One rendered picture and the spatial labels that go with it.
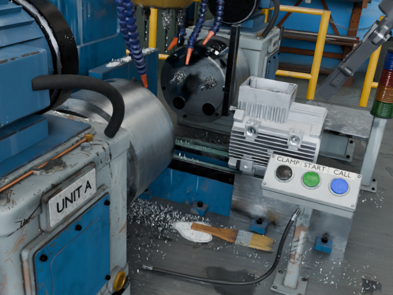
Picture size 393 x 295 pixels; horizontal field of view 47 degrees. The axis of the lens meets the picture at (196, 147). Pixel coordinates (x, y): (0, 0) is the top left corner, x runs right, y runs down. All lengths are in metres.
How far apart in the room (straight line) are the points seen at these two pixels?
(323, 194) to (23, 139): 0.51
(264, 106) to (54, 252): 0.61
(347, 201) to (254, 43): 0.82
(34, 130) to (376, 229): 0.91
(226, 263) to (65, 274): 0.46
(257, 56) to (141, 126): 0.76
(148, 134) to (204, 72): 0.53
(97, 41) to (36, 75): 0.72
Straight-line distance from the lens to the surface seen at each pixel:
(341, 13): 6.24
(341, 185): 0.84
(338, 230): 1.12
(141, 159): 0.84
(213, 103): 1.38
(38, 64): 0.57
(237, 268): 1.02
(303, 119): 1.06
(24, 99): 0.56
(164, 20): 1.10
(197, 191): 1.18
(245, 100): 1.06
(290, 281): 0.99
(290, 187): 0.84
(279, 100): 1.04
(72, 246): 0.66
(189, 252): 1.05
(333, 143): 1.62
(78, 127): 0.71
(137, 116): 0.87
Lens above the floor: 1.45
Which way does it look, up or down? 25 degrees down
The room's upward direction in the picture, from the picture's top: 5 degrees clockwise
